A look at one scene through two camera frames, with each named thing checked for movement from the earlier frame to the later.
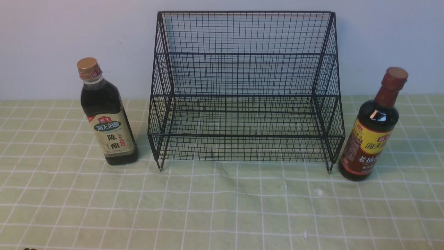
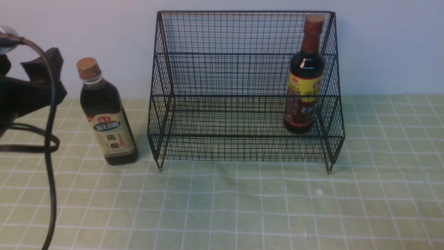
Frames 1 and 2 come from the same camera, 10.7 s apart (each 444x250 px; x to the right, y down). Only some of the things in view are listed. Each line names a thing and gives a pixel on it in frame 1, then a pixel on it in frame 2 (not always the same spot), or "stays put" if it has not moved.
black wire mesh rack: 245,86 stays put
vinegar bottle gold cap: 105,115 stays put
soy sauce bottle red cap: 372,131 to 305,77
